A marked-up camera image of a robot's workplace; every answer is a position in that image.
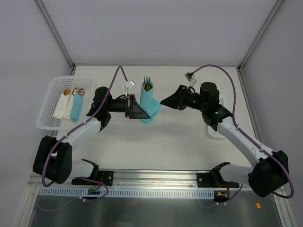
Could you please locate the blue paper napkin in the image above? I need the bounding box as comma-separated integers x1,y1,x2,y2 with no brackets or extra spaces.
140,79,161,125

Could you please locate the gold spoon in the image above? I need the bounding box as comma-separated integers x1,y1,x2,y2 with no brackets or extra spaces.
144,82,152,92
72,87,79,96

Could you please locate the silver fork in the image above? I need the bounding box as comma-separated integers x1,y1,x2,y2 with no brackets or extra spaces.
143,76,150,86

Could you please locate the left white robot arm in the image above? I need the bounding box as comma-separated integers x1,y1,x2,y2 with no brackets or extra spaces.
33,87,150,184

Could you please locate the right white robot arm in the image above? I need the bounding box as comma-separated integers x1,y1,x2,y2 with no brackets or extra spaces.
161,82,290,197

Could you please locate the rolled blue napkin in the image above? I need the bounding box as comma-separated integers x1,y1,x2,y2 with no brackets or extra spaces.
70,93,83,122

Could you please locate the middle white rolled napkin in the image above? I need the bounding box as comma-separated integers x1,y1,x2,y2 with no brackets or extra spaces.
63,94,74,119

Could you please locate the white rolled napkin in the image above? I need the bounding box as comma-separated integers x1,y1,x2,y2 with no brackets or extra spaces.
53,93,70,120
63,94,74,119

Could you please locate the left white rolled napkin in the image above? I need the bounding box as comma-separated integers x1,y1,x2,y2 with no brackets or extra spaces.
53,93,70,120

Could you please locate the right white plastic tray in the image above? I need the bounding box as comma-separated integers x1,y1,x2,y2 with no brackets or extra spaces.
206,96,225,140

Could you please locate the gold spoon in basket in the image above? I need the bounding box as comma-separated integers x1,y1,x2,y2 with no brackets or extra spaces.
72,87,79,96

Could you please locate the orange utensil tip in basket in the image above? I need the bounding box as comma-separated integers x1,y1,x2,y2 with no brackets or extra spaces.
63,88,70,96

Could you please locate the left white plastic basket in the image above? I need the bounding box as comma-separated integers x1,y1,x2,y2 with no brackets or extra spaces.
36,75,95,131

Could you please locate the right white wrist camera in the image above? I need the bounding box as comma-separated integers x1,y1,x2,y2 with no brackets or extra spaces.
185,72,197,87

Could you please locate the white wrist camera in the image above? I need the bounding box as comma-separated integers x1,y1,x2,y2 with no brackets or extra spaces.
123,80,135,96
185,72,197,87

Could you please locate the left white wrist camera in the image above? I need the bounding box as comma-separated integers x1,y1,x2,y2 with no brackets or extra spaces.
123,80,135,96

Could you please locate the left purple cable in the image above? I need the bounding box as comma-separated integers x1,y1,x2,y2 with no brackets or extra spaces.
35,65,130,211

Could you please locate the aluminium mounting rail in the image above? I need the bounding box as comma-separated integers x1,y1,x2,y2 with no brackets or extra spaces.
27,168,285,191

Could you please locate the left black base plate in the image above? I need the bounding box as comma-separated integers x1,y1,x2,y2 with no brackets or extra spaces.
71,170,114,186

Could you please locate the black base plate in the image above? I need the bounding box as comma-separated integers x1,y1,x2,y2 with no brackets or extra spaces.
196,171,240,188
71,170,114,186

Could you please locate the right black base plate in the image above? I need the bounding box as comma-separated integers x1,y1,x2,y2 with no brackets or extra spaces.
196,171,240,188

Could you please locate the white slotted cable duct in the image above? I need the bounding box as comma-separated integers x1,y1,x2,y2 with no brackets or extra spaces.
38,187,215,200

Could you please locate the right aluminium frame post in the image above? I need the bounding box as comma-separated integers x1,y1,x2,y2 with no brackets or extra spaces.
238,0,285,72

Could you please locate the aluminium frame post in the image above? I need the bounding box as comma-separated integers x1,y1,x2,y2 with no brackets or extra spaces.
238,0,285,72
34,0,75,69

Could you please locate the left aluminium frame post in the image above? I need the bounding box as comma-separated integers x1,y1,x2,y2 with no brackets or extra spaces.
34,0,75,69

